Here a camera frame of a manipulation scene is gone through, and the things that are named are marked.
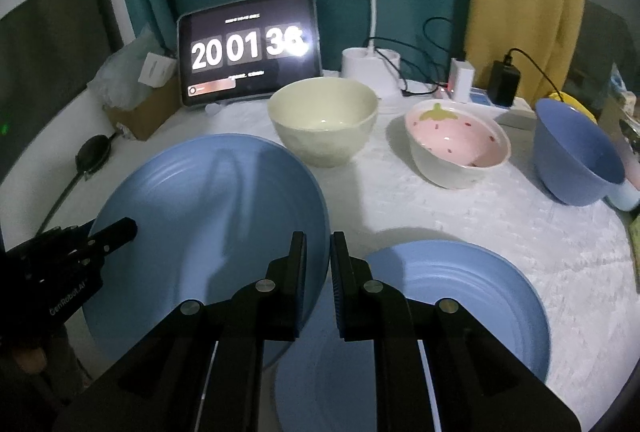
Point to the white desk lamp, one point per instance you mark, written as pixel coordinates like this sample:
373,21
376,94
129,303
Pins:
370,66

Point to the tablet showing clock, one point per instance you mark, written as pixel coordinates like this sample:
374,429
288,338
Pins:
248,48

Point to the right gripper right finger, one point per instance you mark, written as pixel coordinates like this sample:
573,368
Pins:
365,308

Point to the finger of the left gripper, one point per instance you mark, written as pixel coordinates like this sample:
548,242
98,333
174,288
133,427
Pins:
113,237

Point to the white power strip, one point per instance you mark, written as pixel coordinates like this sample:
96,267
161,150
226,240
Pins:
518,116

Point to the blue plate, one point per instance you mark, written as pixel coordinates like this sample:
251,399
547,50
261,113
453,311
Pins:
212,213
324,383

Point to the black charger adapter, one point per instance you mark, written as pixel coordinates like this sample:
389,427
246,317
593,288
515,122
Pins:
503,82

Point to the blue bowl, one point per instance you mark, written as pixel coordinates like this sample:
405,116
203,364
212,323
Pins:
572,156

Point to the clear plastic bag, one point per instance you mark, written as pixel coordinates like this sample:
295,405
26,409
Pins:
116,84

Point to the cream bowl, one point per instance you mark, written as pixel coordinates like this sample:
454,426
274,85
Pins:
324,121

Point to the pink strawberry bowl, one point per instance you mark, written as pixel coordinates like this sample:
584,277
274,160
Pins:
452,147

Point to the stacked pastel bowls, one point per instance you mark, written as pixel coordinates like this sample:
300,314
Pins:
626,142

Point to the small white box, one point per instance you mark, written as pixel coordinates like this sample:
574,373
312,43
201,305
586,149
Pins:
157,70

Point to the cardboard box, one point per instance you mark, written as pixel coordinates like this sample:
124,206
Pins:
143,121

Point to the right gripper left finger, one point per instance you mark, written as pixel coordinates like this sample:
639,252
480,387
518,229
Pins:
271,308

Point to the white charger adapter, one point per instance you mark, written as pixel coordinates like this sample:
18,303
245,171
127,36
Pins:
460,80

